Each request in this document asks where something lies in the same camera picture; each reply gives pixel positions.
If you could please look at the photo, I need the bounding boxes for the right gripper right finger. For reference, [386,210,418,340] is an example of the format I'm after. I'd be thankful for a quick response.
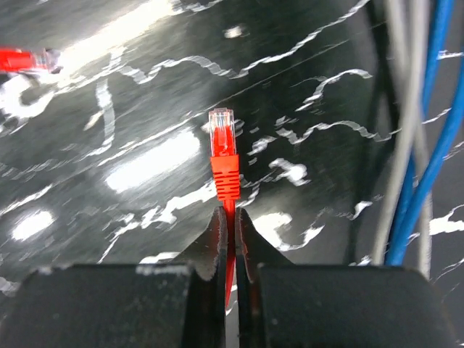
[234,207,291,347]

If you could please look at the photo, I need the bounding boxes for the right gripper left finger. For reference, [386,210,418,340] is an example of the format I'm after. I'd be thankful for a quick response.
[177,207,227,347]

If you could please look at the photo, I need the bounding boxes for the red ethernet cable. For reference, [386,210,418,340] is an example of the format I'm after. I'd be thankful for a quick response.
[0,46,241,309]

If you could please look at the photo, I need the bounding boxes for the blue ethernet cable upper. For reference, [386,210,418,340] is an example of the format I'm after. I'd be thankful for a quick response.
[384,0,464,266]

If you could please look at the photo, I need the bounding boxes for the blue ethernet cable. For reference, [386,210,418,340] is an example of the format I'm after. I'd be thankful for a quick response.
[384,0,457,266]
[384,0,464,266]

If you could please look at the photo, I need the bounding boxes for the grey ethernet cable upper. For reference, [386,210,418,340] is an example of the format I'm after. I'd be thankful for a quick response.
[371,0,432,265]

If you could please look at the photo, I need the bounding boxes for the blue ethernet cable lower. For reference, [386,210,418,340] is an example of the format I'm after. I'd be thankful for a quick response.
[384,0,457,266]

